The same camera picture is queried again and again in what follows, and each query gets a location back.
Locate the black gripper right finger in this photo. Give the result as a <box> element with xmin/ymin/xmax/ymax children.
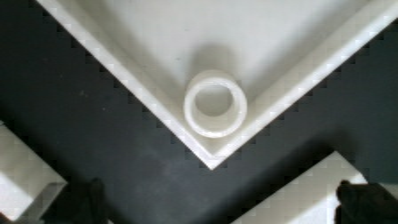
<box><xmin>334</xmin><ymin>180</ymin><xmax>398</xmax><ymax>224</ymax></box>

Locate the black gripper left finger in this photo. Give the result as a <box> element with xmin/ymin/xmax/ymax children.
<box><xmin>62</xmin><ymin>178</ymin><xmax>108</xmax><ymax>224</ymax></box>

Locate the white square tabletop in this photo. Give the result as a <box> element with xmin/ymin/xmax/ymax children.
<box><xmin>35</xmin><ymin>0</ymin><xmax>398</xmax><ymax>167</ymax></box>

